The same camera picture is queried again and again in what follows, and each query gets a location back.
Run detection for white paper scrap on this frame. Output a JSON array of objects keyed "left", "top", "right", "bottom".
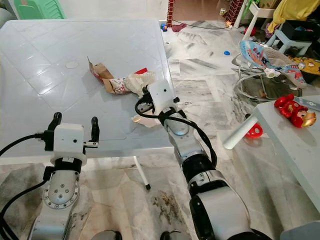
[{"left": 131, "top": 113, "right": 155, "bottom": 124}]

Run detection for crumpled white plastic bag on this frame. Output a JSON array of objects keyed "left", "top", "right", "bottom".
[{"left": 124, "top": 69, "right": 159, "bottom": 99}]

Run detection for large white plastic table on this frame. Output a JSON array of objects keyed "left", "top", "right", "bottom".
[{"left": 0, "top": 19, "right": 181, "bottom": 192}]

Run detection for torn brown cardboard wrapper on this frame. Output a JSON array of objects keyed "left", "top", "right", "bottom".
[{"left": 87, "top": 57, "right": 130, "bottom": 95}]

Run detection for maroon cloth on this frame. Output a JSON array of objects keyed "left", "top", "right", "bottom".
[{"left": 170, "top": 22, "right": 187, "bottom": 32}]

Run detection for red brick pillar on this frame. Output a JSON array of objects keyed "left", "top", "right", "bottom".
[
  {"left": 225, "top": 0, "right": 246, "bottom": 24},
  {"left": 167, "top": 0, "right": 175, "bottom": 27}
]

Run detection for red plastic toy with holes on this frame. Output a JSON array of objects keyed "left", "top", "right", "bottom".
[{"left": 244, "top": 123, "right": 265, "bottom": 139}]

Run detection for green plastic chair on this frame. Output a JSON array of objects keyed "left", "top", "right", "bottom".
[{"left": 13, "top": 0, "right": 67, "bottom": 21}]

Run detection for colourful baby bouncer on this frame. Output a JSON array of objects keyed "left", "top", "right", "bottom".
[{"left": 231, "top": 39, "right": 307, "bottom": 102}]

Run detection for red toy figure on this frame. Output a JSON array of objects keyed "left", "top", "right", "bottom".
[{"left": 273, "top": 93, "right": 299, "bottom": 119}]

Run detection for pale blue kids stool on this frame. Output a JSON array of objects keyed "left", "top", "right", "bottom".
[{"left": 265, "top": 27, "right": 315, "bottom": 57}]

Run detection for small white kids table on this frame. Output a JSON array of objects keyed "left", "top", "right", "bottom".
[{"left": 222, "top": 95, "right": 320, "bottom": 215}]

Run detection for red gold toy mask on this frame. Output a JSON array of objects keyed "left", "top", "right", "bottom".
[{"left": 292, "top": 109, "right": 317, "bottom": 129}]

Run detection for yellow cloth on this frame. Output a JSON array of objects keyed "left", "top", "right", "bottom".
[{"left": 267, "top": 0, "right": 320, "bottom": 34}]

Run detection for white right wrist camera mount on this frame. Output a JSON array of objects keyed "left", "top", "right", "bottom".
[{"left": 147, "top": 78, "right": 177, "bottom": 116}]

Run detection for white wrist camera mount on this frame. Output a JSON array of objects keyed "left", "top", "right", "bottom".
[
  {"left": 52, "top": 122, "right": 85, "bottom": 161},
  {"left": 147, "top": 78, "right": 177, "bottom": 116}
]

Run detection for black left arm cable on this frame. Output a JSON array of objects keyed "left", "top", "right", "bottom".
[{"left": 0, "top": 131, "right": 55, "bottom": 240}]

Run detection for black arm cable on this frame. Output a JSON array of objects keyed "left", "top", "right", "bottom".
[
  {"left": 0, "top": 131, "right": 55, "bottom": 240},
  {"left": 134, "top": 98, "right": 219, "bottom": 169}
]

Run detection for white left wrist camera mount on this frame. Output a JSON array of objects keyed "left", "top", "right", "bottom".
[{"left": 52, "top": 122, "right": 85, "bottom": 161}]

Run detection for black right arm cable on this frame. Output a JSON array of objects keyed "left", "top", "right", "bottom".
[{"left": 134, "top": 98, "right": 219, "bottom": 169}]

